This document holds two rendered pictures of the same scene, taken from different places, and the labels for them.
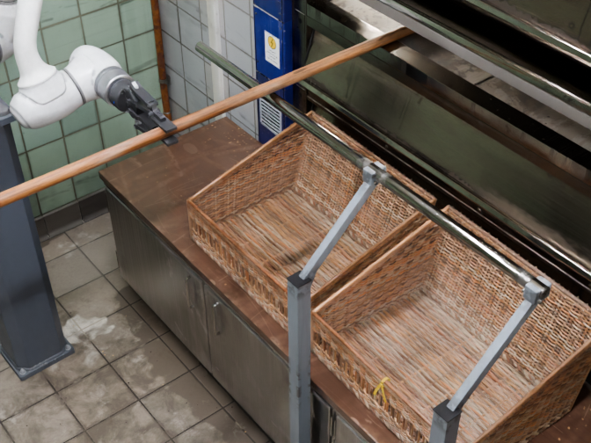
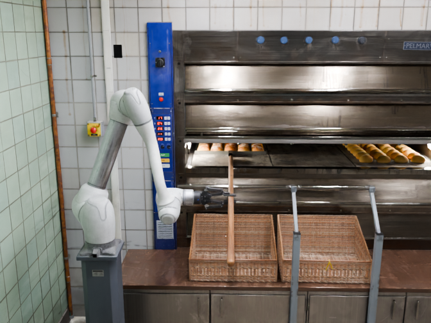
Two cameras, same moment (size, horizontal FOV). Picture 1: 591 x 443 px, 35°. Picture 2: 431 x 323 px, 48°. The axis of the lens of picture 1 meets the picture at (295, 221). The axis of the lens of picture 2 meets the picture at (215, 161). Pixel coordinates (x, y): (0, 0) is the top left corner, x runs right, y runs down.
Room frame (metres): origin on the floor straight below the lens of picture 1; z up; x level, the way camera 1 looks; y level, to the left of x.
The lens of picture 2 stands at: (0.23, 2.36, 2.09)
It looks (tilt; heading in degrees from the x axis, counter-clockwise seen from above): 15 degrees down; 309
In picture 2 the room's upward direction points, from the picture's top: straight up
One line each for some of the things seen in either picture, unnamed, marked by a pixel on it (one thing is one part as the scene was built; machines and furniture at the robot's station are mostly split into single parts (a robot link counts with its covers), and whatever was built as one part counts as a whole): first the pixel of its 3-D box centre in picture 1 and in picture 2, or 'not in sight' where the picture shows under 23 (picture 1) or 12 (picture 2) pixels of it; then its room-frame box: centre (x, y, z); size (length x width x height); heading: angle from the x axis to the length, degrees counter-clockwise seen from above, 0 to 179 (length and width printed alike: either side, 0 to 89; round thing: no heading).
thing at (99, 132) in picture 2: not in sight; (95, 129); (2.90, 0.36, 1.46); 0.10 x 0.07 x 0.10; 38
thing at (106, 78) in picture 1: (116, 87); (188, 197); (1.98, 0.44, 1.20); 0.09 x 0.06 x 0.09; 127
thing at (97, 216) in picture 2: not in sight; (98, 217); (2.18, 0.91, 1.17); 0.18 x 0.16 x 0.22; 159
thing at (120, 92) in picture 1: (131, 100); (202, 197); (1.92, 0.40, 1.20); 0.09 x 0.07 x 0.08; 37
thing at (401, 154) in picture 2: not in sight; (381, 150); (1.55, -1.30, 1.21); 0.61 x 0.48 x 0.06; 128
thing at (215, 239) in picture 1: (307, 219); (233, 245); (2.02, -0.03, 0.72); 0.56 x 0.49 x 0.28; 37
